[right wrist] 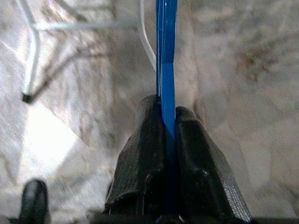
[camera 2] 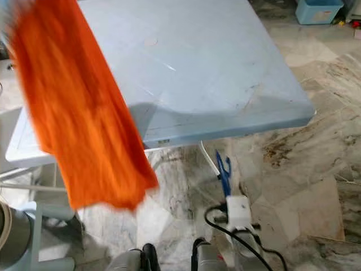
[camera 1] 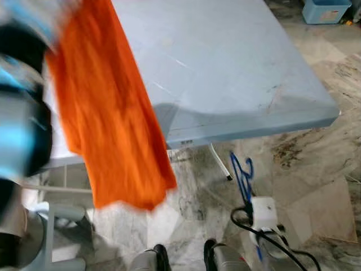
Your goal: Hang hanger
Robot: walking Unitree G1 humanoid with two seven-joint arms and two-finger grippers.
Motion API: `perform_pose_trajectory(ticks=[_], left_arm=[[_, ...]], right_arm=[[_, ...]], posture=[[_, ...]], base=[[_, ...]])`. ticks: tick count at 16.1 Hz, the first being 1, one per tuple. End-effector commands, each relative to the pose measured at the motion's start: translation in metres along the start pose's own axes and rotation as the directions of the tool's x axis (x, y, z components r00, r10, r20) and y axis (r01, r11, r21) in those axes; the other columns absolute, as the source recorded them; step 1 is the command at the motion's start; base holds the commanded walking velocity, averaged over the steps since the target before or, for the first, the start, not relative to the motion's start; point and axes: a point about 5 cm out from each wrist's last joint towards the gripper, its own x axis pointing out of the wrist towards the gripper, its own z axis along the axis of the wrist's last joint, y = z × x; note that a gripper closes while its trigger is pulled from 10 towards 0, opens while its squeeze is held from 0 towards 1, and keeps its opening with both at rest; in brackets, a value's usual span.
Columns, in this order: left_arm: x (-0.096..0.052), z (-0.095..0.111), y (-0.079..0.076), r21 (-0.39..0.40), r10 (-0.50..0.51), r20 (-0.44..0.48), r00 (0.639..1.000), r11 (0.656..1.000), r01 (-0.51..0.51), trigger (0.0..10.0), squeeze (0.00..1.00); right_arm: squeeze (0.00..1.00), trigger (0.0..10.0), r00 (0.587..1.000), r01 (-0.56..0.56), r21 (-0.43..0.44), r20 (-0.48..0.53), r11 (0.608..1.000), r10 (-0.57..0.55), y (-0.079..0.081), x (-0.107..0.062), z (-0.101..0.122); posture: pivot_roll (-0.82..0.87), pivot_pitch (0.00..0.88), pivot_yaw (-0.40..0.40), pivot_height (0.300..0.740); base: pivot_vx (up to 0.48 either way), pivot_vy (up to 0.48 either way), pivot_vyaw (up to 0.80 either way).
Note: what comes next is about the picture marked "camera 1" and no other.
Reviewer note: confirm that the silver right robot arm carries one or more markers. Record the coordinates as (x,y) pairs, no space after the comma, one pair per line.
(271,243)

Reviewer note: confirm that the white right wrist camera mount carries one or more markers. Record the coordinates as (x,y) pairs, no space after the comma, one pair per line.
(264,212)

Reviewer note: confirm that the orange towel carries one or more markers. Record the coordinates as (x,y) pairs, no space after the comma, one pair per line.
(113,113)

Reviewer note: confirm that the right robot leg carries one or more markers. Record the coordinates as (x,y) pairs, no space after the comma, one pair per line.
(225,259)

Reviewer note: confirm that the blue plastic clothes hanger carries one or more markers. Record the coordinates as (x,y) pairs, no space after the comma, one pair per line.
(244,180)

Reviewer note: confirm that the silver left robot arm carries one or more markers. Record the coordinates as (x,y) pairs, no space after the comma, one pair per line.
(22,56)

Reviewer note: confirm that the left robot leg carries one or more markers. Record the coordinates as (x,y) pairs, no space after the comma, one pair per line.
(149,259)

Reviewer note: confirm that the pale blue plastic stool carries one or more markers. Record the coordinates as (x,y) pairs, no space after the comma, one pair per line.
(67,212)

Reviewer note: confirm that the robot leg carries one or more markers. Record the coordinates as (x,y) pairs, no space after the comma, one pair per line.
(225,259)
(149,259)

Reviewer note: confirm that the blue plastic bin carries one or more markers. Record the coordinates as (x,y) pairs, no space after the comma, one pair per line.
(327,11)

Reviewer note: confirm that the pale blue folding table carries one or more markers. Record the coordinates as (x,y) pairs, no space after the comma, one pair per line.
(237,68)

